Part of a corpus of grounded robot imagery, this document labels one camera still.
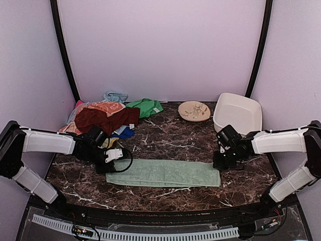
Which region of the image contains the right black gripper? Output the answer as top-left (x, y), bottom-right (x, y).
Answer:
top-left (214, 146), bottom-right (240, 170)

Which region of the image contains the mint green panda towel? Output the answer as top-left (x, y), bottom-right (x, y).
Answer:
top-left (106, 159), bottom-right (221, 188)

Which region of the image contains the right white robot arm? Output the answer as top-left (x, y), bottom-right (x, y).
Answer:
top-left (213, 120), bottom-right (320, 218)

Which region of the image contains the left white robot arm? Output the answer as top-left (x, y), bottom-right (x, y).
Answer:
top-left (1, 120), bottom-right (123, 219)

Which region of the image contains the white yellow patterned towel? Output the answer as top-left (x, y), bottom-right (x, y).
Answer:
top-left (101, 138), bottom-right (119, 148)

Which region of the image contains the dark red towel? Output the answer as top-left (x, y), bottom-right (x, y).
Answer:
top-left (75, 107), bottom-right (140, 136)

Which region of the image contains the white plastic tub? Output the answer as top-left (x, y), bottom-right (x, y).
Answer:
top-left (213, 93), bottom-right (262, 136)

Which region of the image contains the royal blue towel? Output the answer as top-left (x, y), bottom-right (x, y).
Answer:
top-left (111, 126), bottom-right (135, 139)

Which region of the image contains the orange pink patterned towel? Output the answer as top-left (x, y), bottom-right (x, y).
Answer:
top-left (59, 101), bottom-right (125, 135)

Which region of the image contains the light blue towel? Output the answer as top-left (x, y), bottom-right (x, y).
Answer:
top-left (103, 91), bottom-right (128, 103)

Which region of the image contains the beige bird ceramic plate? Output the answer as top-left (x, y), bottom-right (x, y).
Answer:
top-left (178, 101), bottom-right (211, 122)

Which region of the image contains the bright green towel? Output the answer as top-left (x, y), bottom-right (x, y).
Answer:
top-left (125, 98), bottom-right (164, 118)

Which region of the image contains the small green circuit board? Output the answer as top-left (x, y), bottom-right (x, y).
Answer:
top-left (72, 226), bottom-right (93, 237)

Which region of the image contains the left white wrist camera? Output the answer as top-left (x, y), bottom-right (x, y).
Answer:
top-left (104, 148), bottom-right (123, 163)

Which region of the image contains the black camera cable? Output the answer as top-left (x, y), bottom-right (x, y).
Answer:
top-left (110, 148), bottom-right (133, 174)

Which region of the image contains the black front table rail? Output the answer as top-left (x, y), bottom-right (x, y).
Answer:
top-left (45, 203), bottom-right (264, 226)

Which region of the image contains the white slotted cable duct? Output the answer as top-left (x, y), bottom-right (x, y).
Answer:
top-left (32, 214), bottom-right (240, 240)

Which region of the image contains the right black frame post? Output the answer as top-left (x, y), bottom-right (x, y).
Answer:
top-left (245, 0), bottom-right (273, 98)

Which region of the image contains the black frame post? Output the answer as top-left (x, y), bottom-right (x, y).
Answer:
top-left (50, 0), bottom-right (80, 102)
top-left (245, 0), bottom-right (273, 98)

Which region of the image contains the left black frame post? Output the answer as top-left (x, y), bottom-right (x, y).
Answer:
top-left (50, 0), bottom-right (80, 102)

